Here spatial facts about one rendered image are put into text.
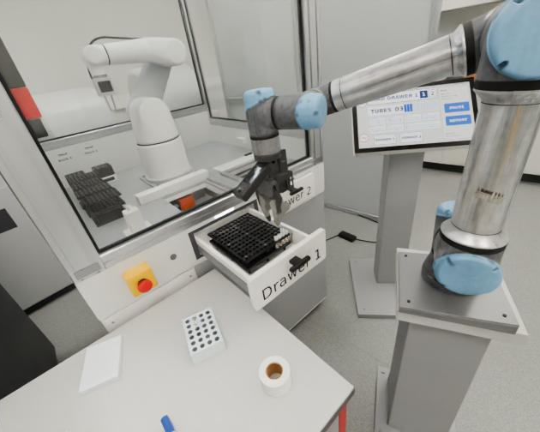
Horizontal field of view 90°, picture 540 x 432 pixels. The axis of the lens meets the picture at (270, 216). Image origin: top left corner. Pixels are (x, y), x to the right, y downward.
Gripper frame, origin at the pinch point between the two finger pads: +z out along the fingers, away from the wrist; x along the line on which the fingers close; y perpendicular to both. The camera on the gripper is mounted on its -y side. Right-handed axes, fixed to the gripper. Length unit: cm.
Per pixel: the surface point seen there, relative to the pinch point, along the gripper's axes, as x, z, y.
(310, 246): -10.6, 7.3, 4.6
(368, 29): 67, -48, 154
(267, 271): -10.8, 5.1, -12.0
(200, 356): -7.9, 19.2, -34.1
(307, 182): 21.2, 7.3, 37.9
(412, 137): -2, -2, 82
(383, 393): -27, 97, 27
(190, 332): -0.2, 18.5, -32.7
